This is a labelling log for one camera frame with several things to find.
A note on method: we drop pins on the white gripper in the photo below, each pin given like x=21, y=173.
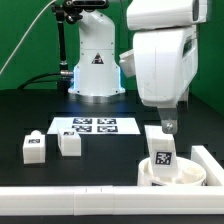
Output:
x=166, y=61

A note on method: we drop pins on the white round stool seat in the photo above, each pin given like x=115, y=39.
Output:
x=187, y=173

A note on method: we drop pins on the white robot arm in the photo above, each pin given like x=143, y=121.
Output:
x=150, y=15

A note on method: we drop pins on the white fiducial marker sheet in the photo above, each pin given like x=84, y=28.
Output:
x=93, y=125

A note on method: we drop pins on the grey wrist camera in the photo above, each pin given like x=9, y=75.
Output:
x=126, y=63

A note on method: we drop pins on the white right fence rail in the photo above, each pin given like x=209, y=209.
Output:
x=214, y=171

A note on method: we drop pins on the white fence rail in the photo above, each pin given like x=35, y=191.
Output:
x=214, y=171
x=109, y=200

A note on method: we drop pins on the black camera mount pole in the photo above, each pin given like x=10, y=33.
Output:
x=61, y=40

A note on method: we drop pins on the white front fence rail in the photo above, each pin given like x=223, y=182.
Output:
x=109, y=200

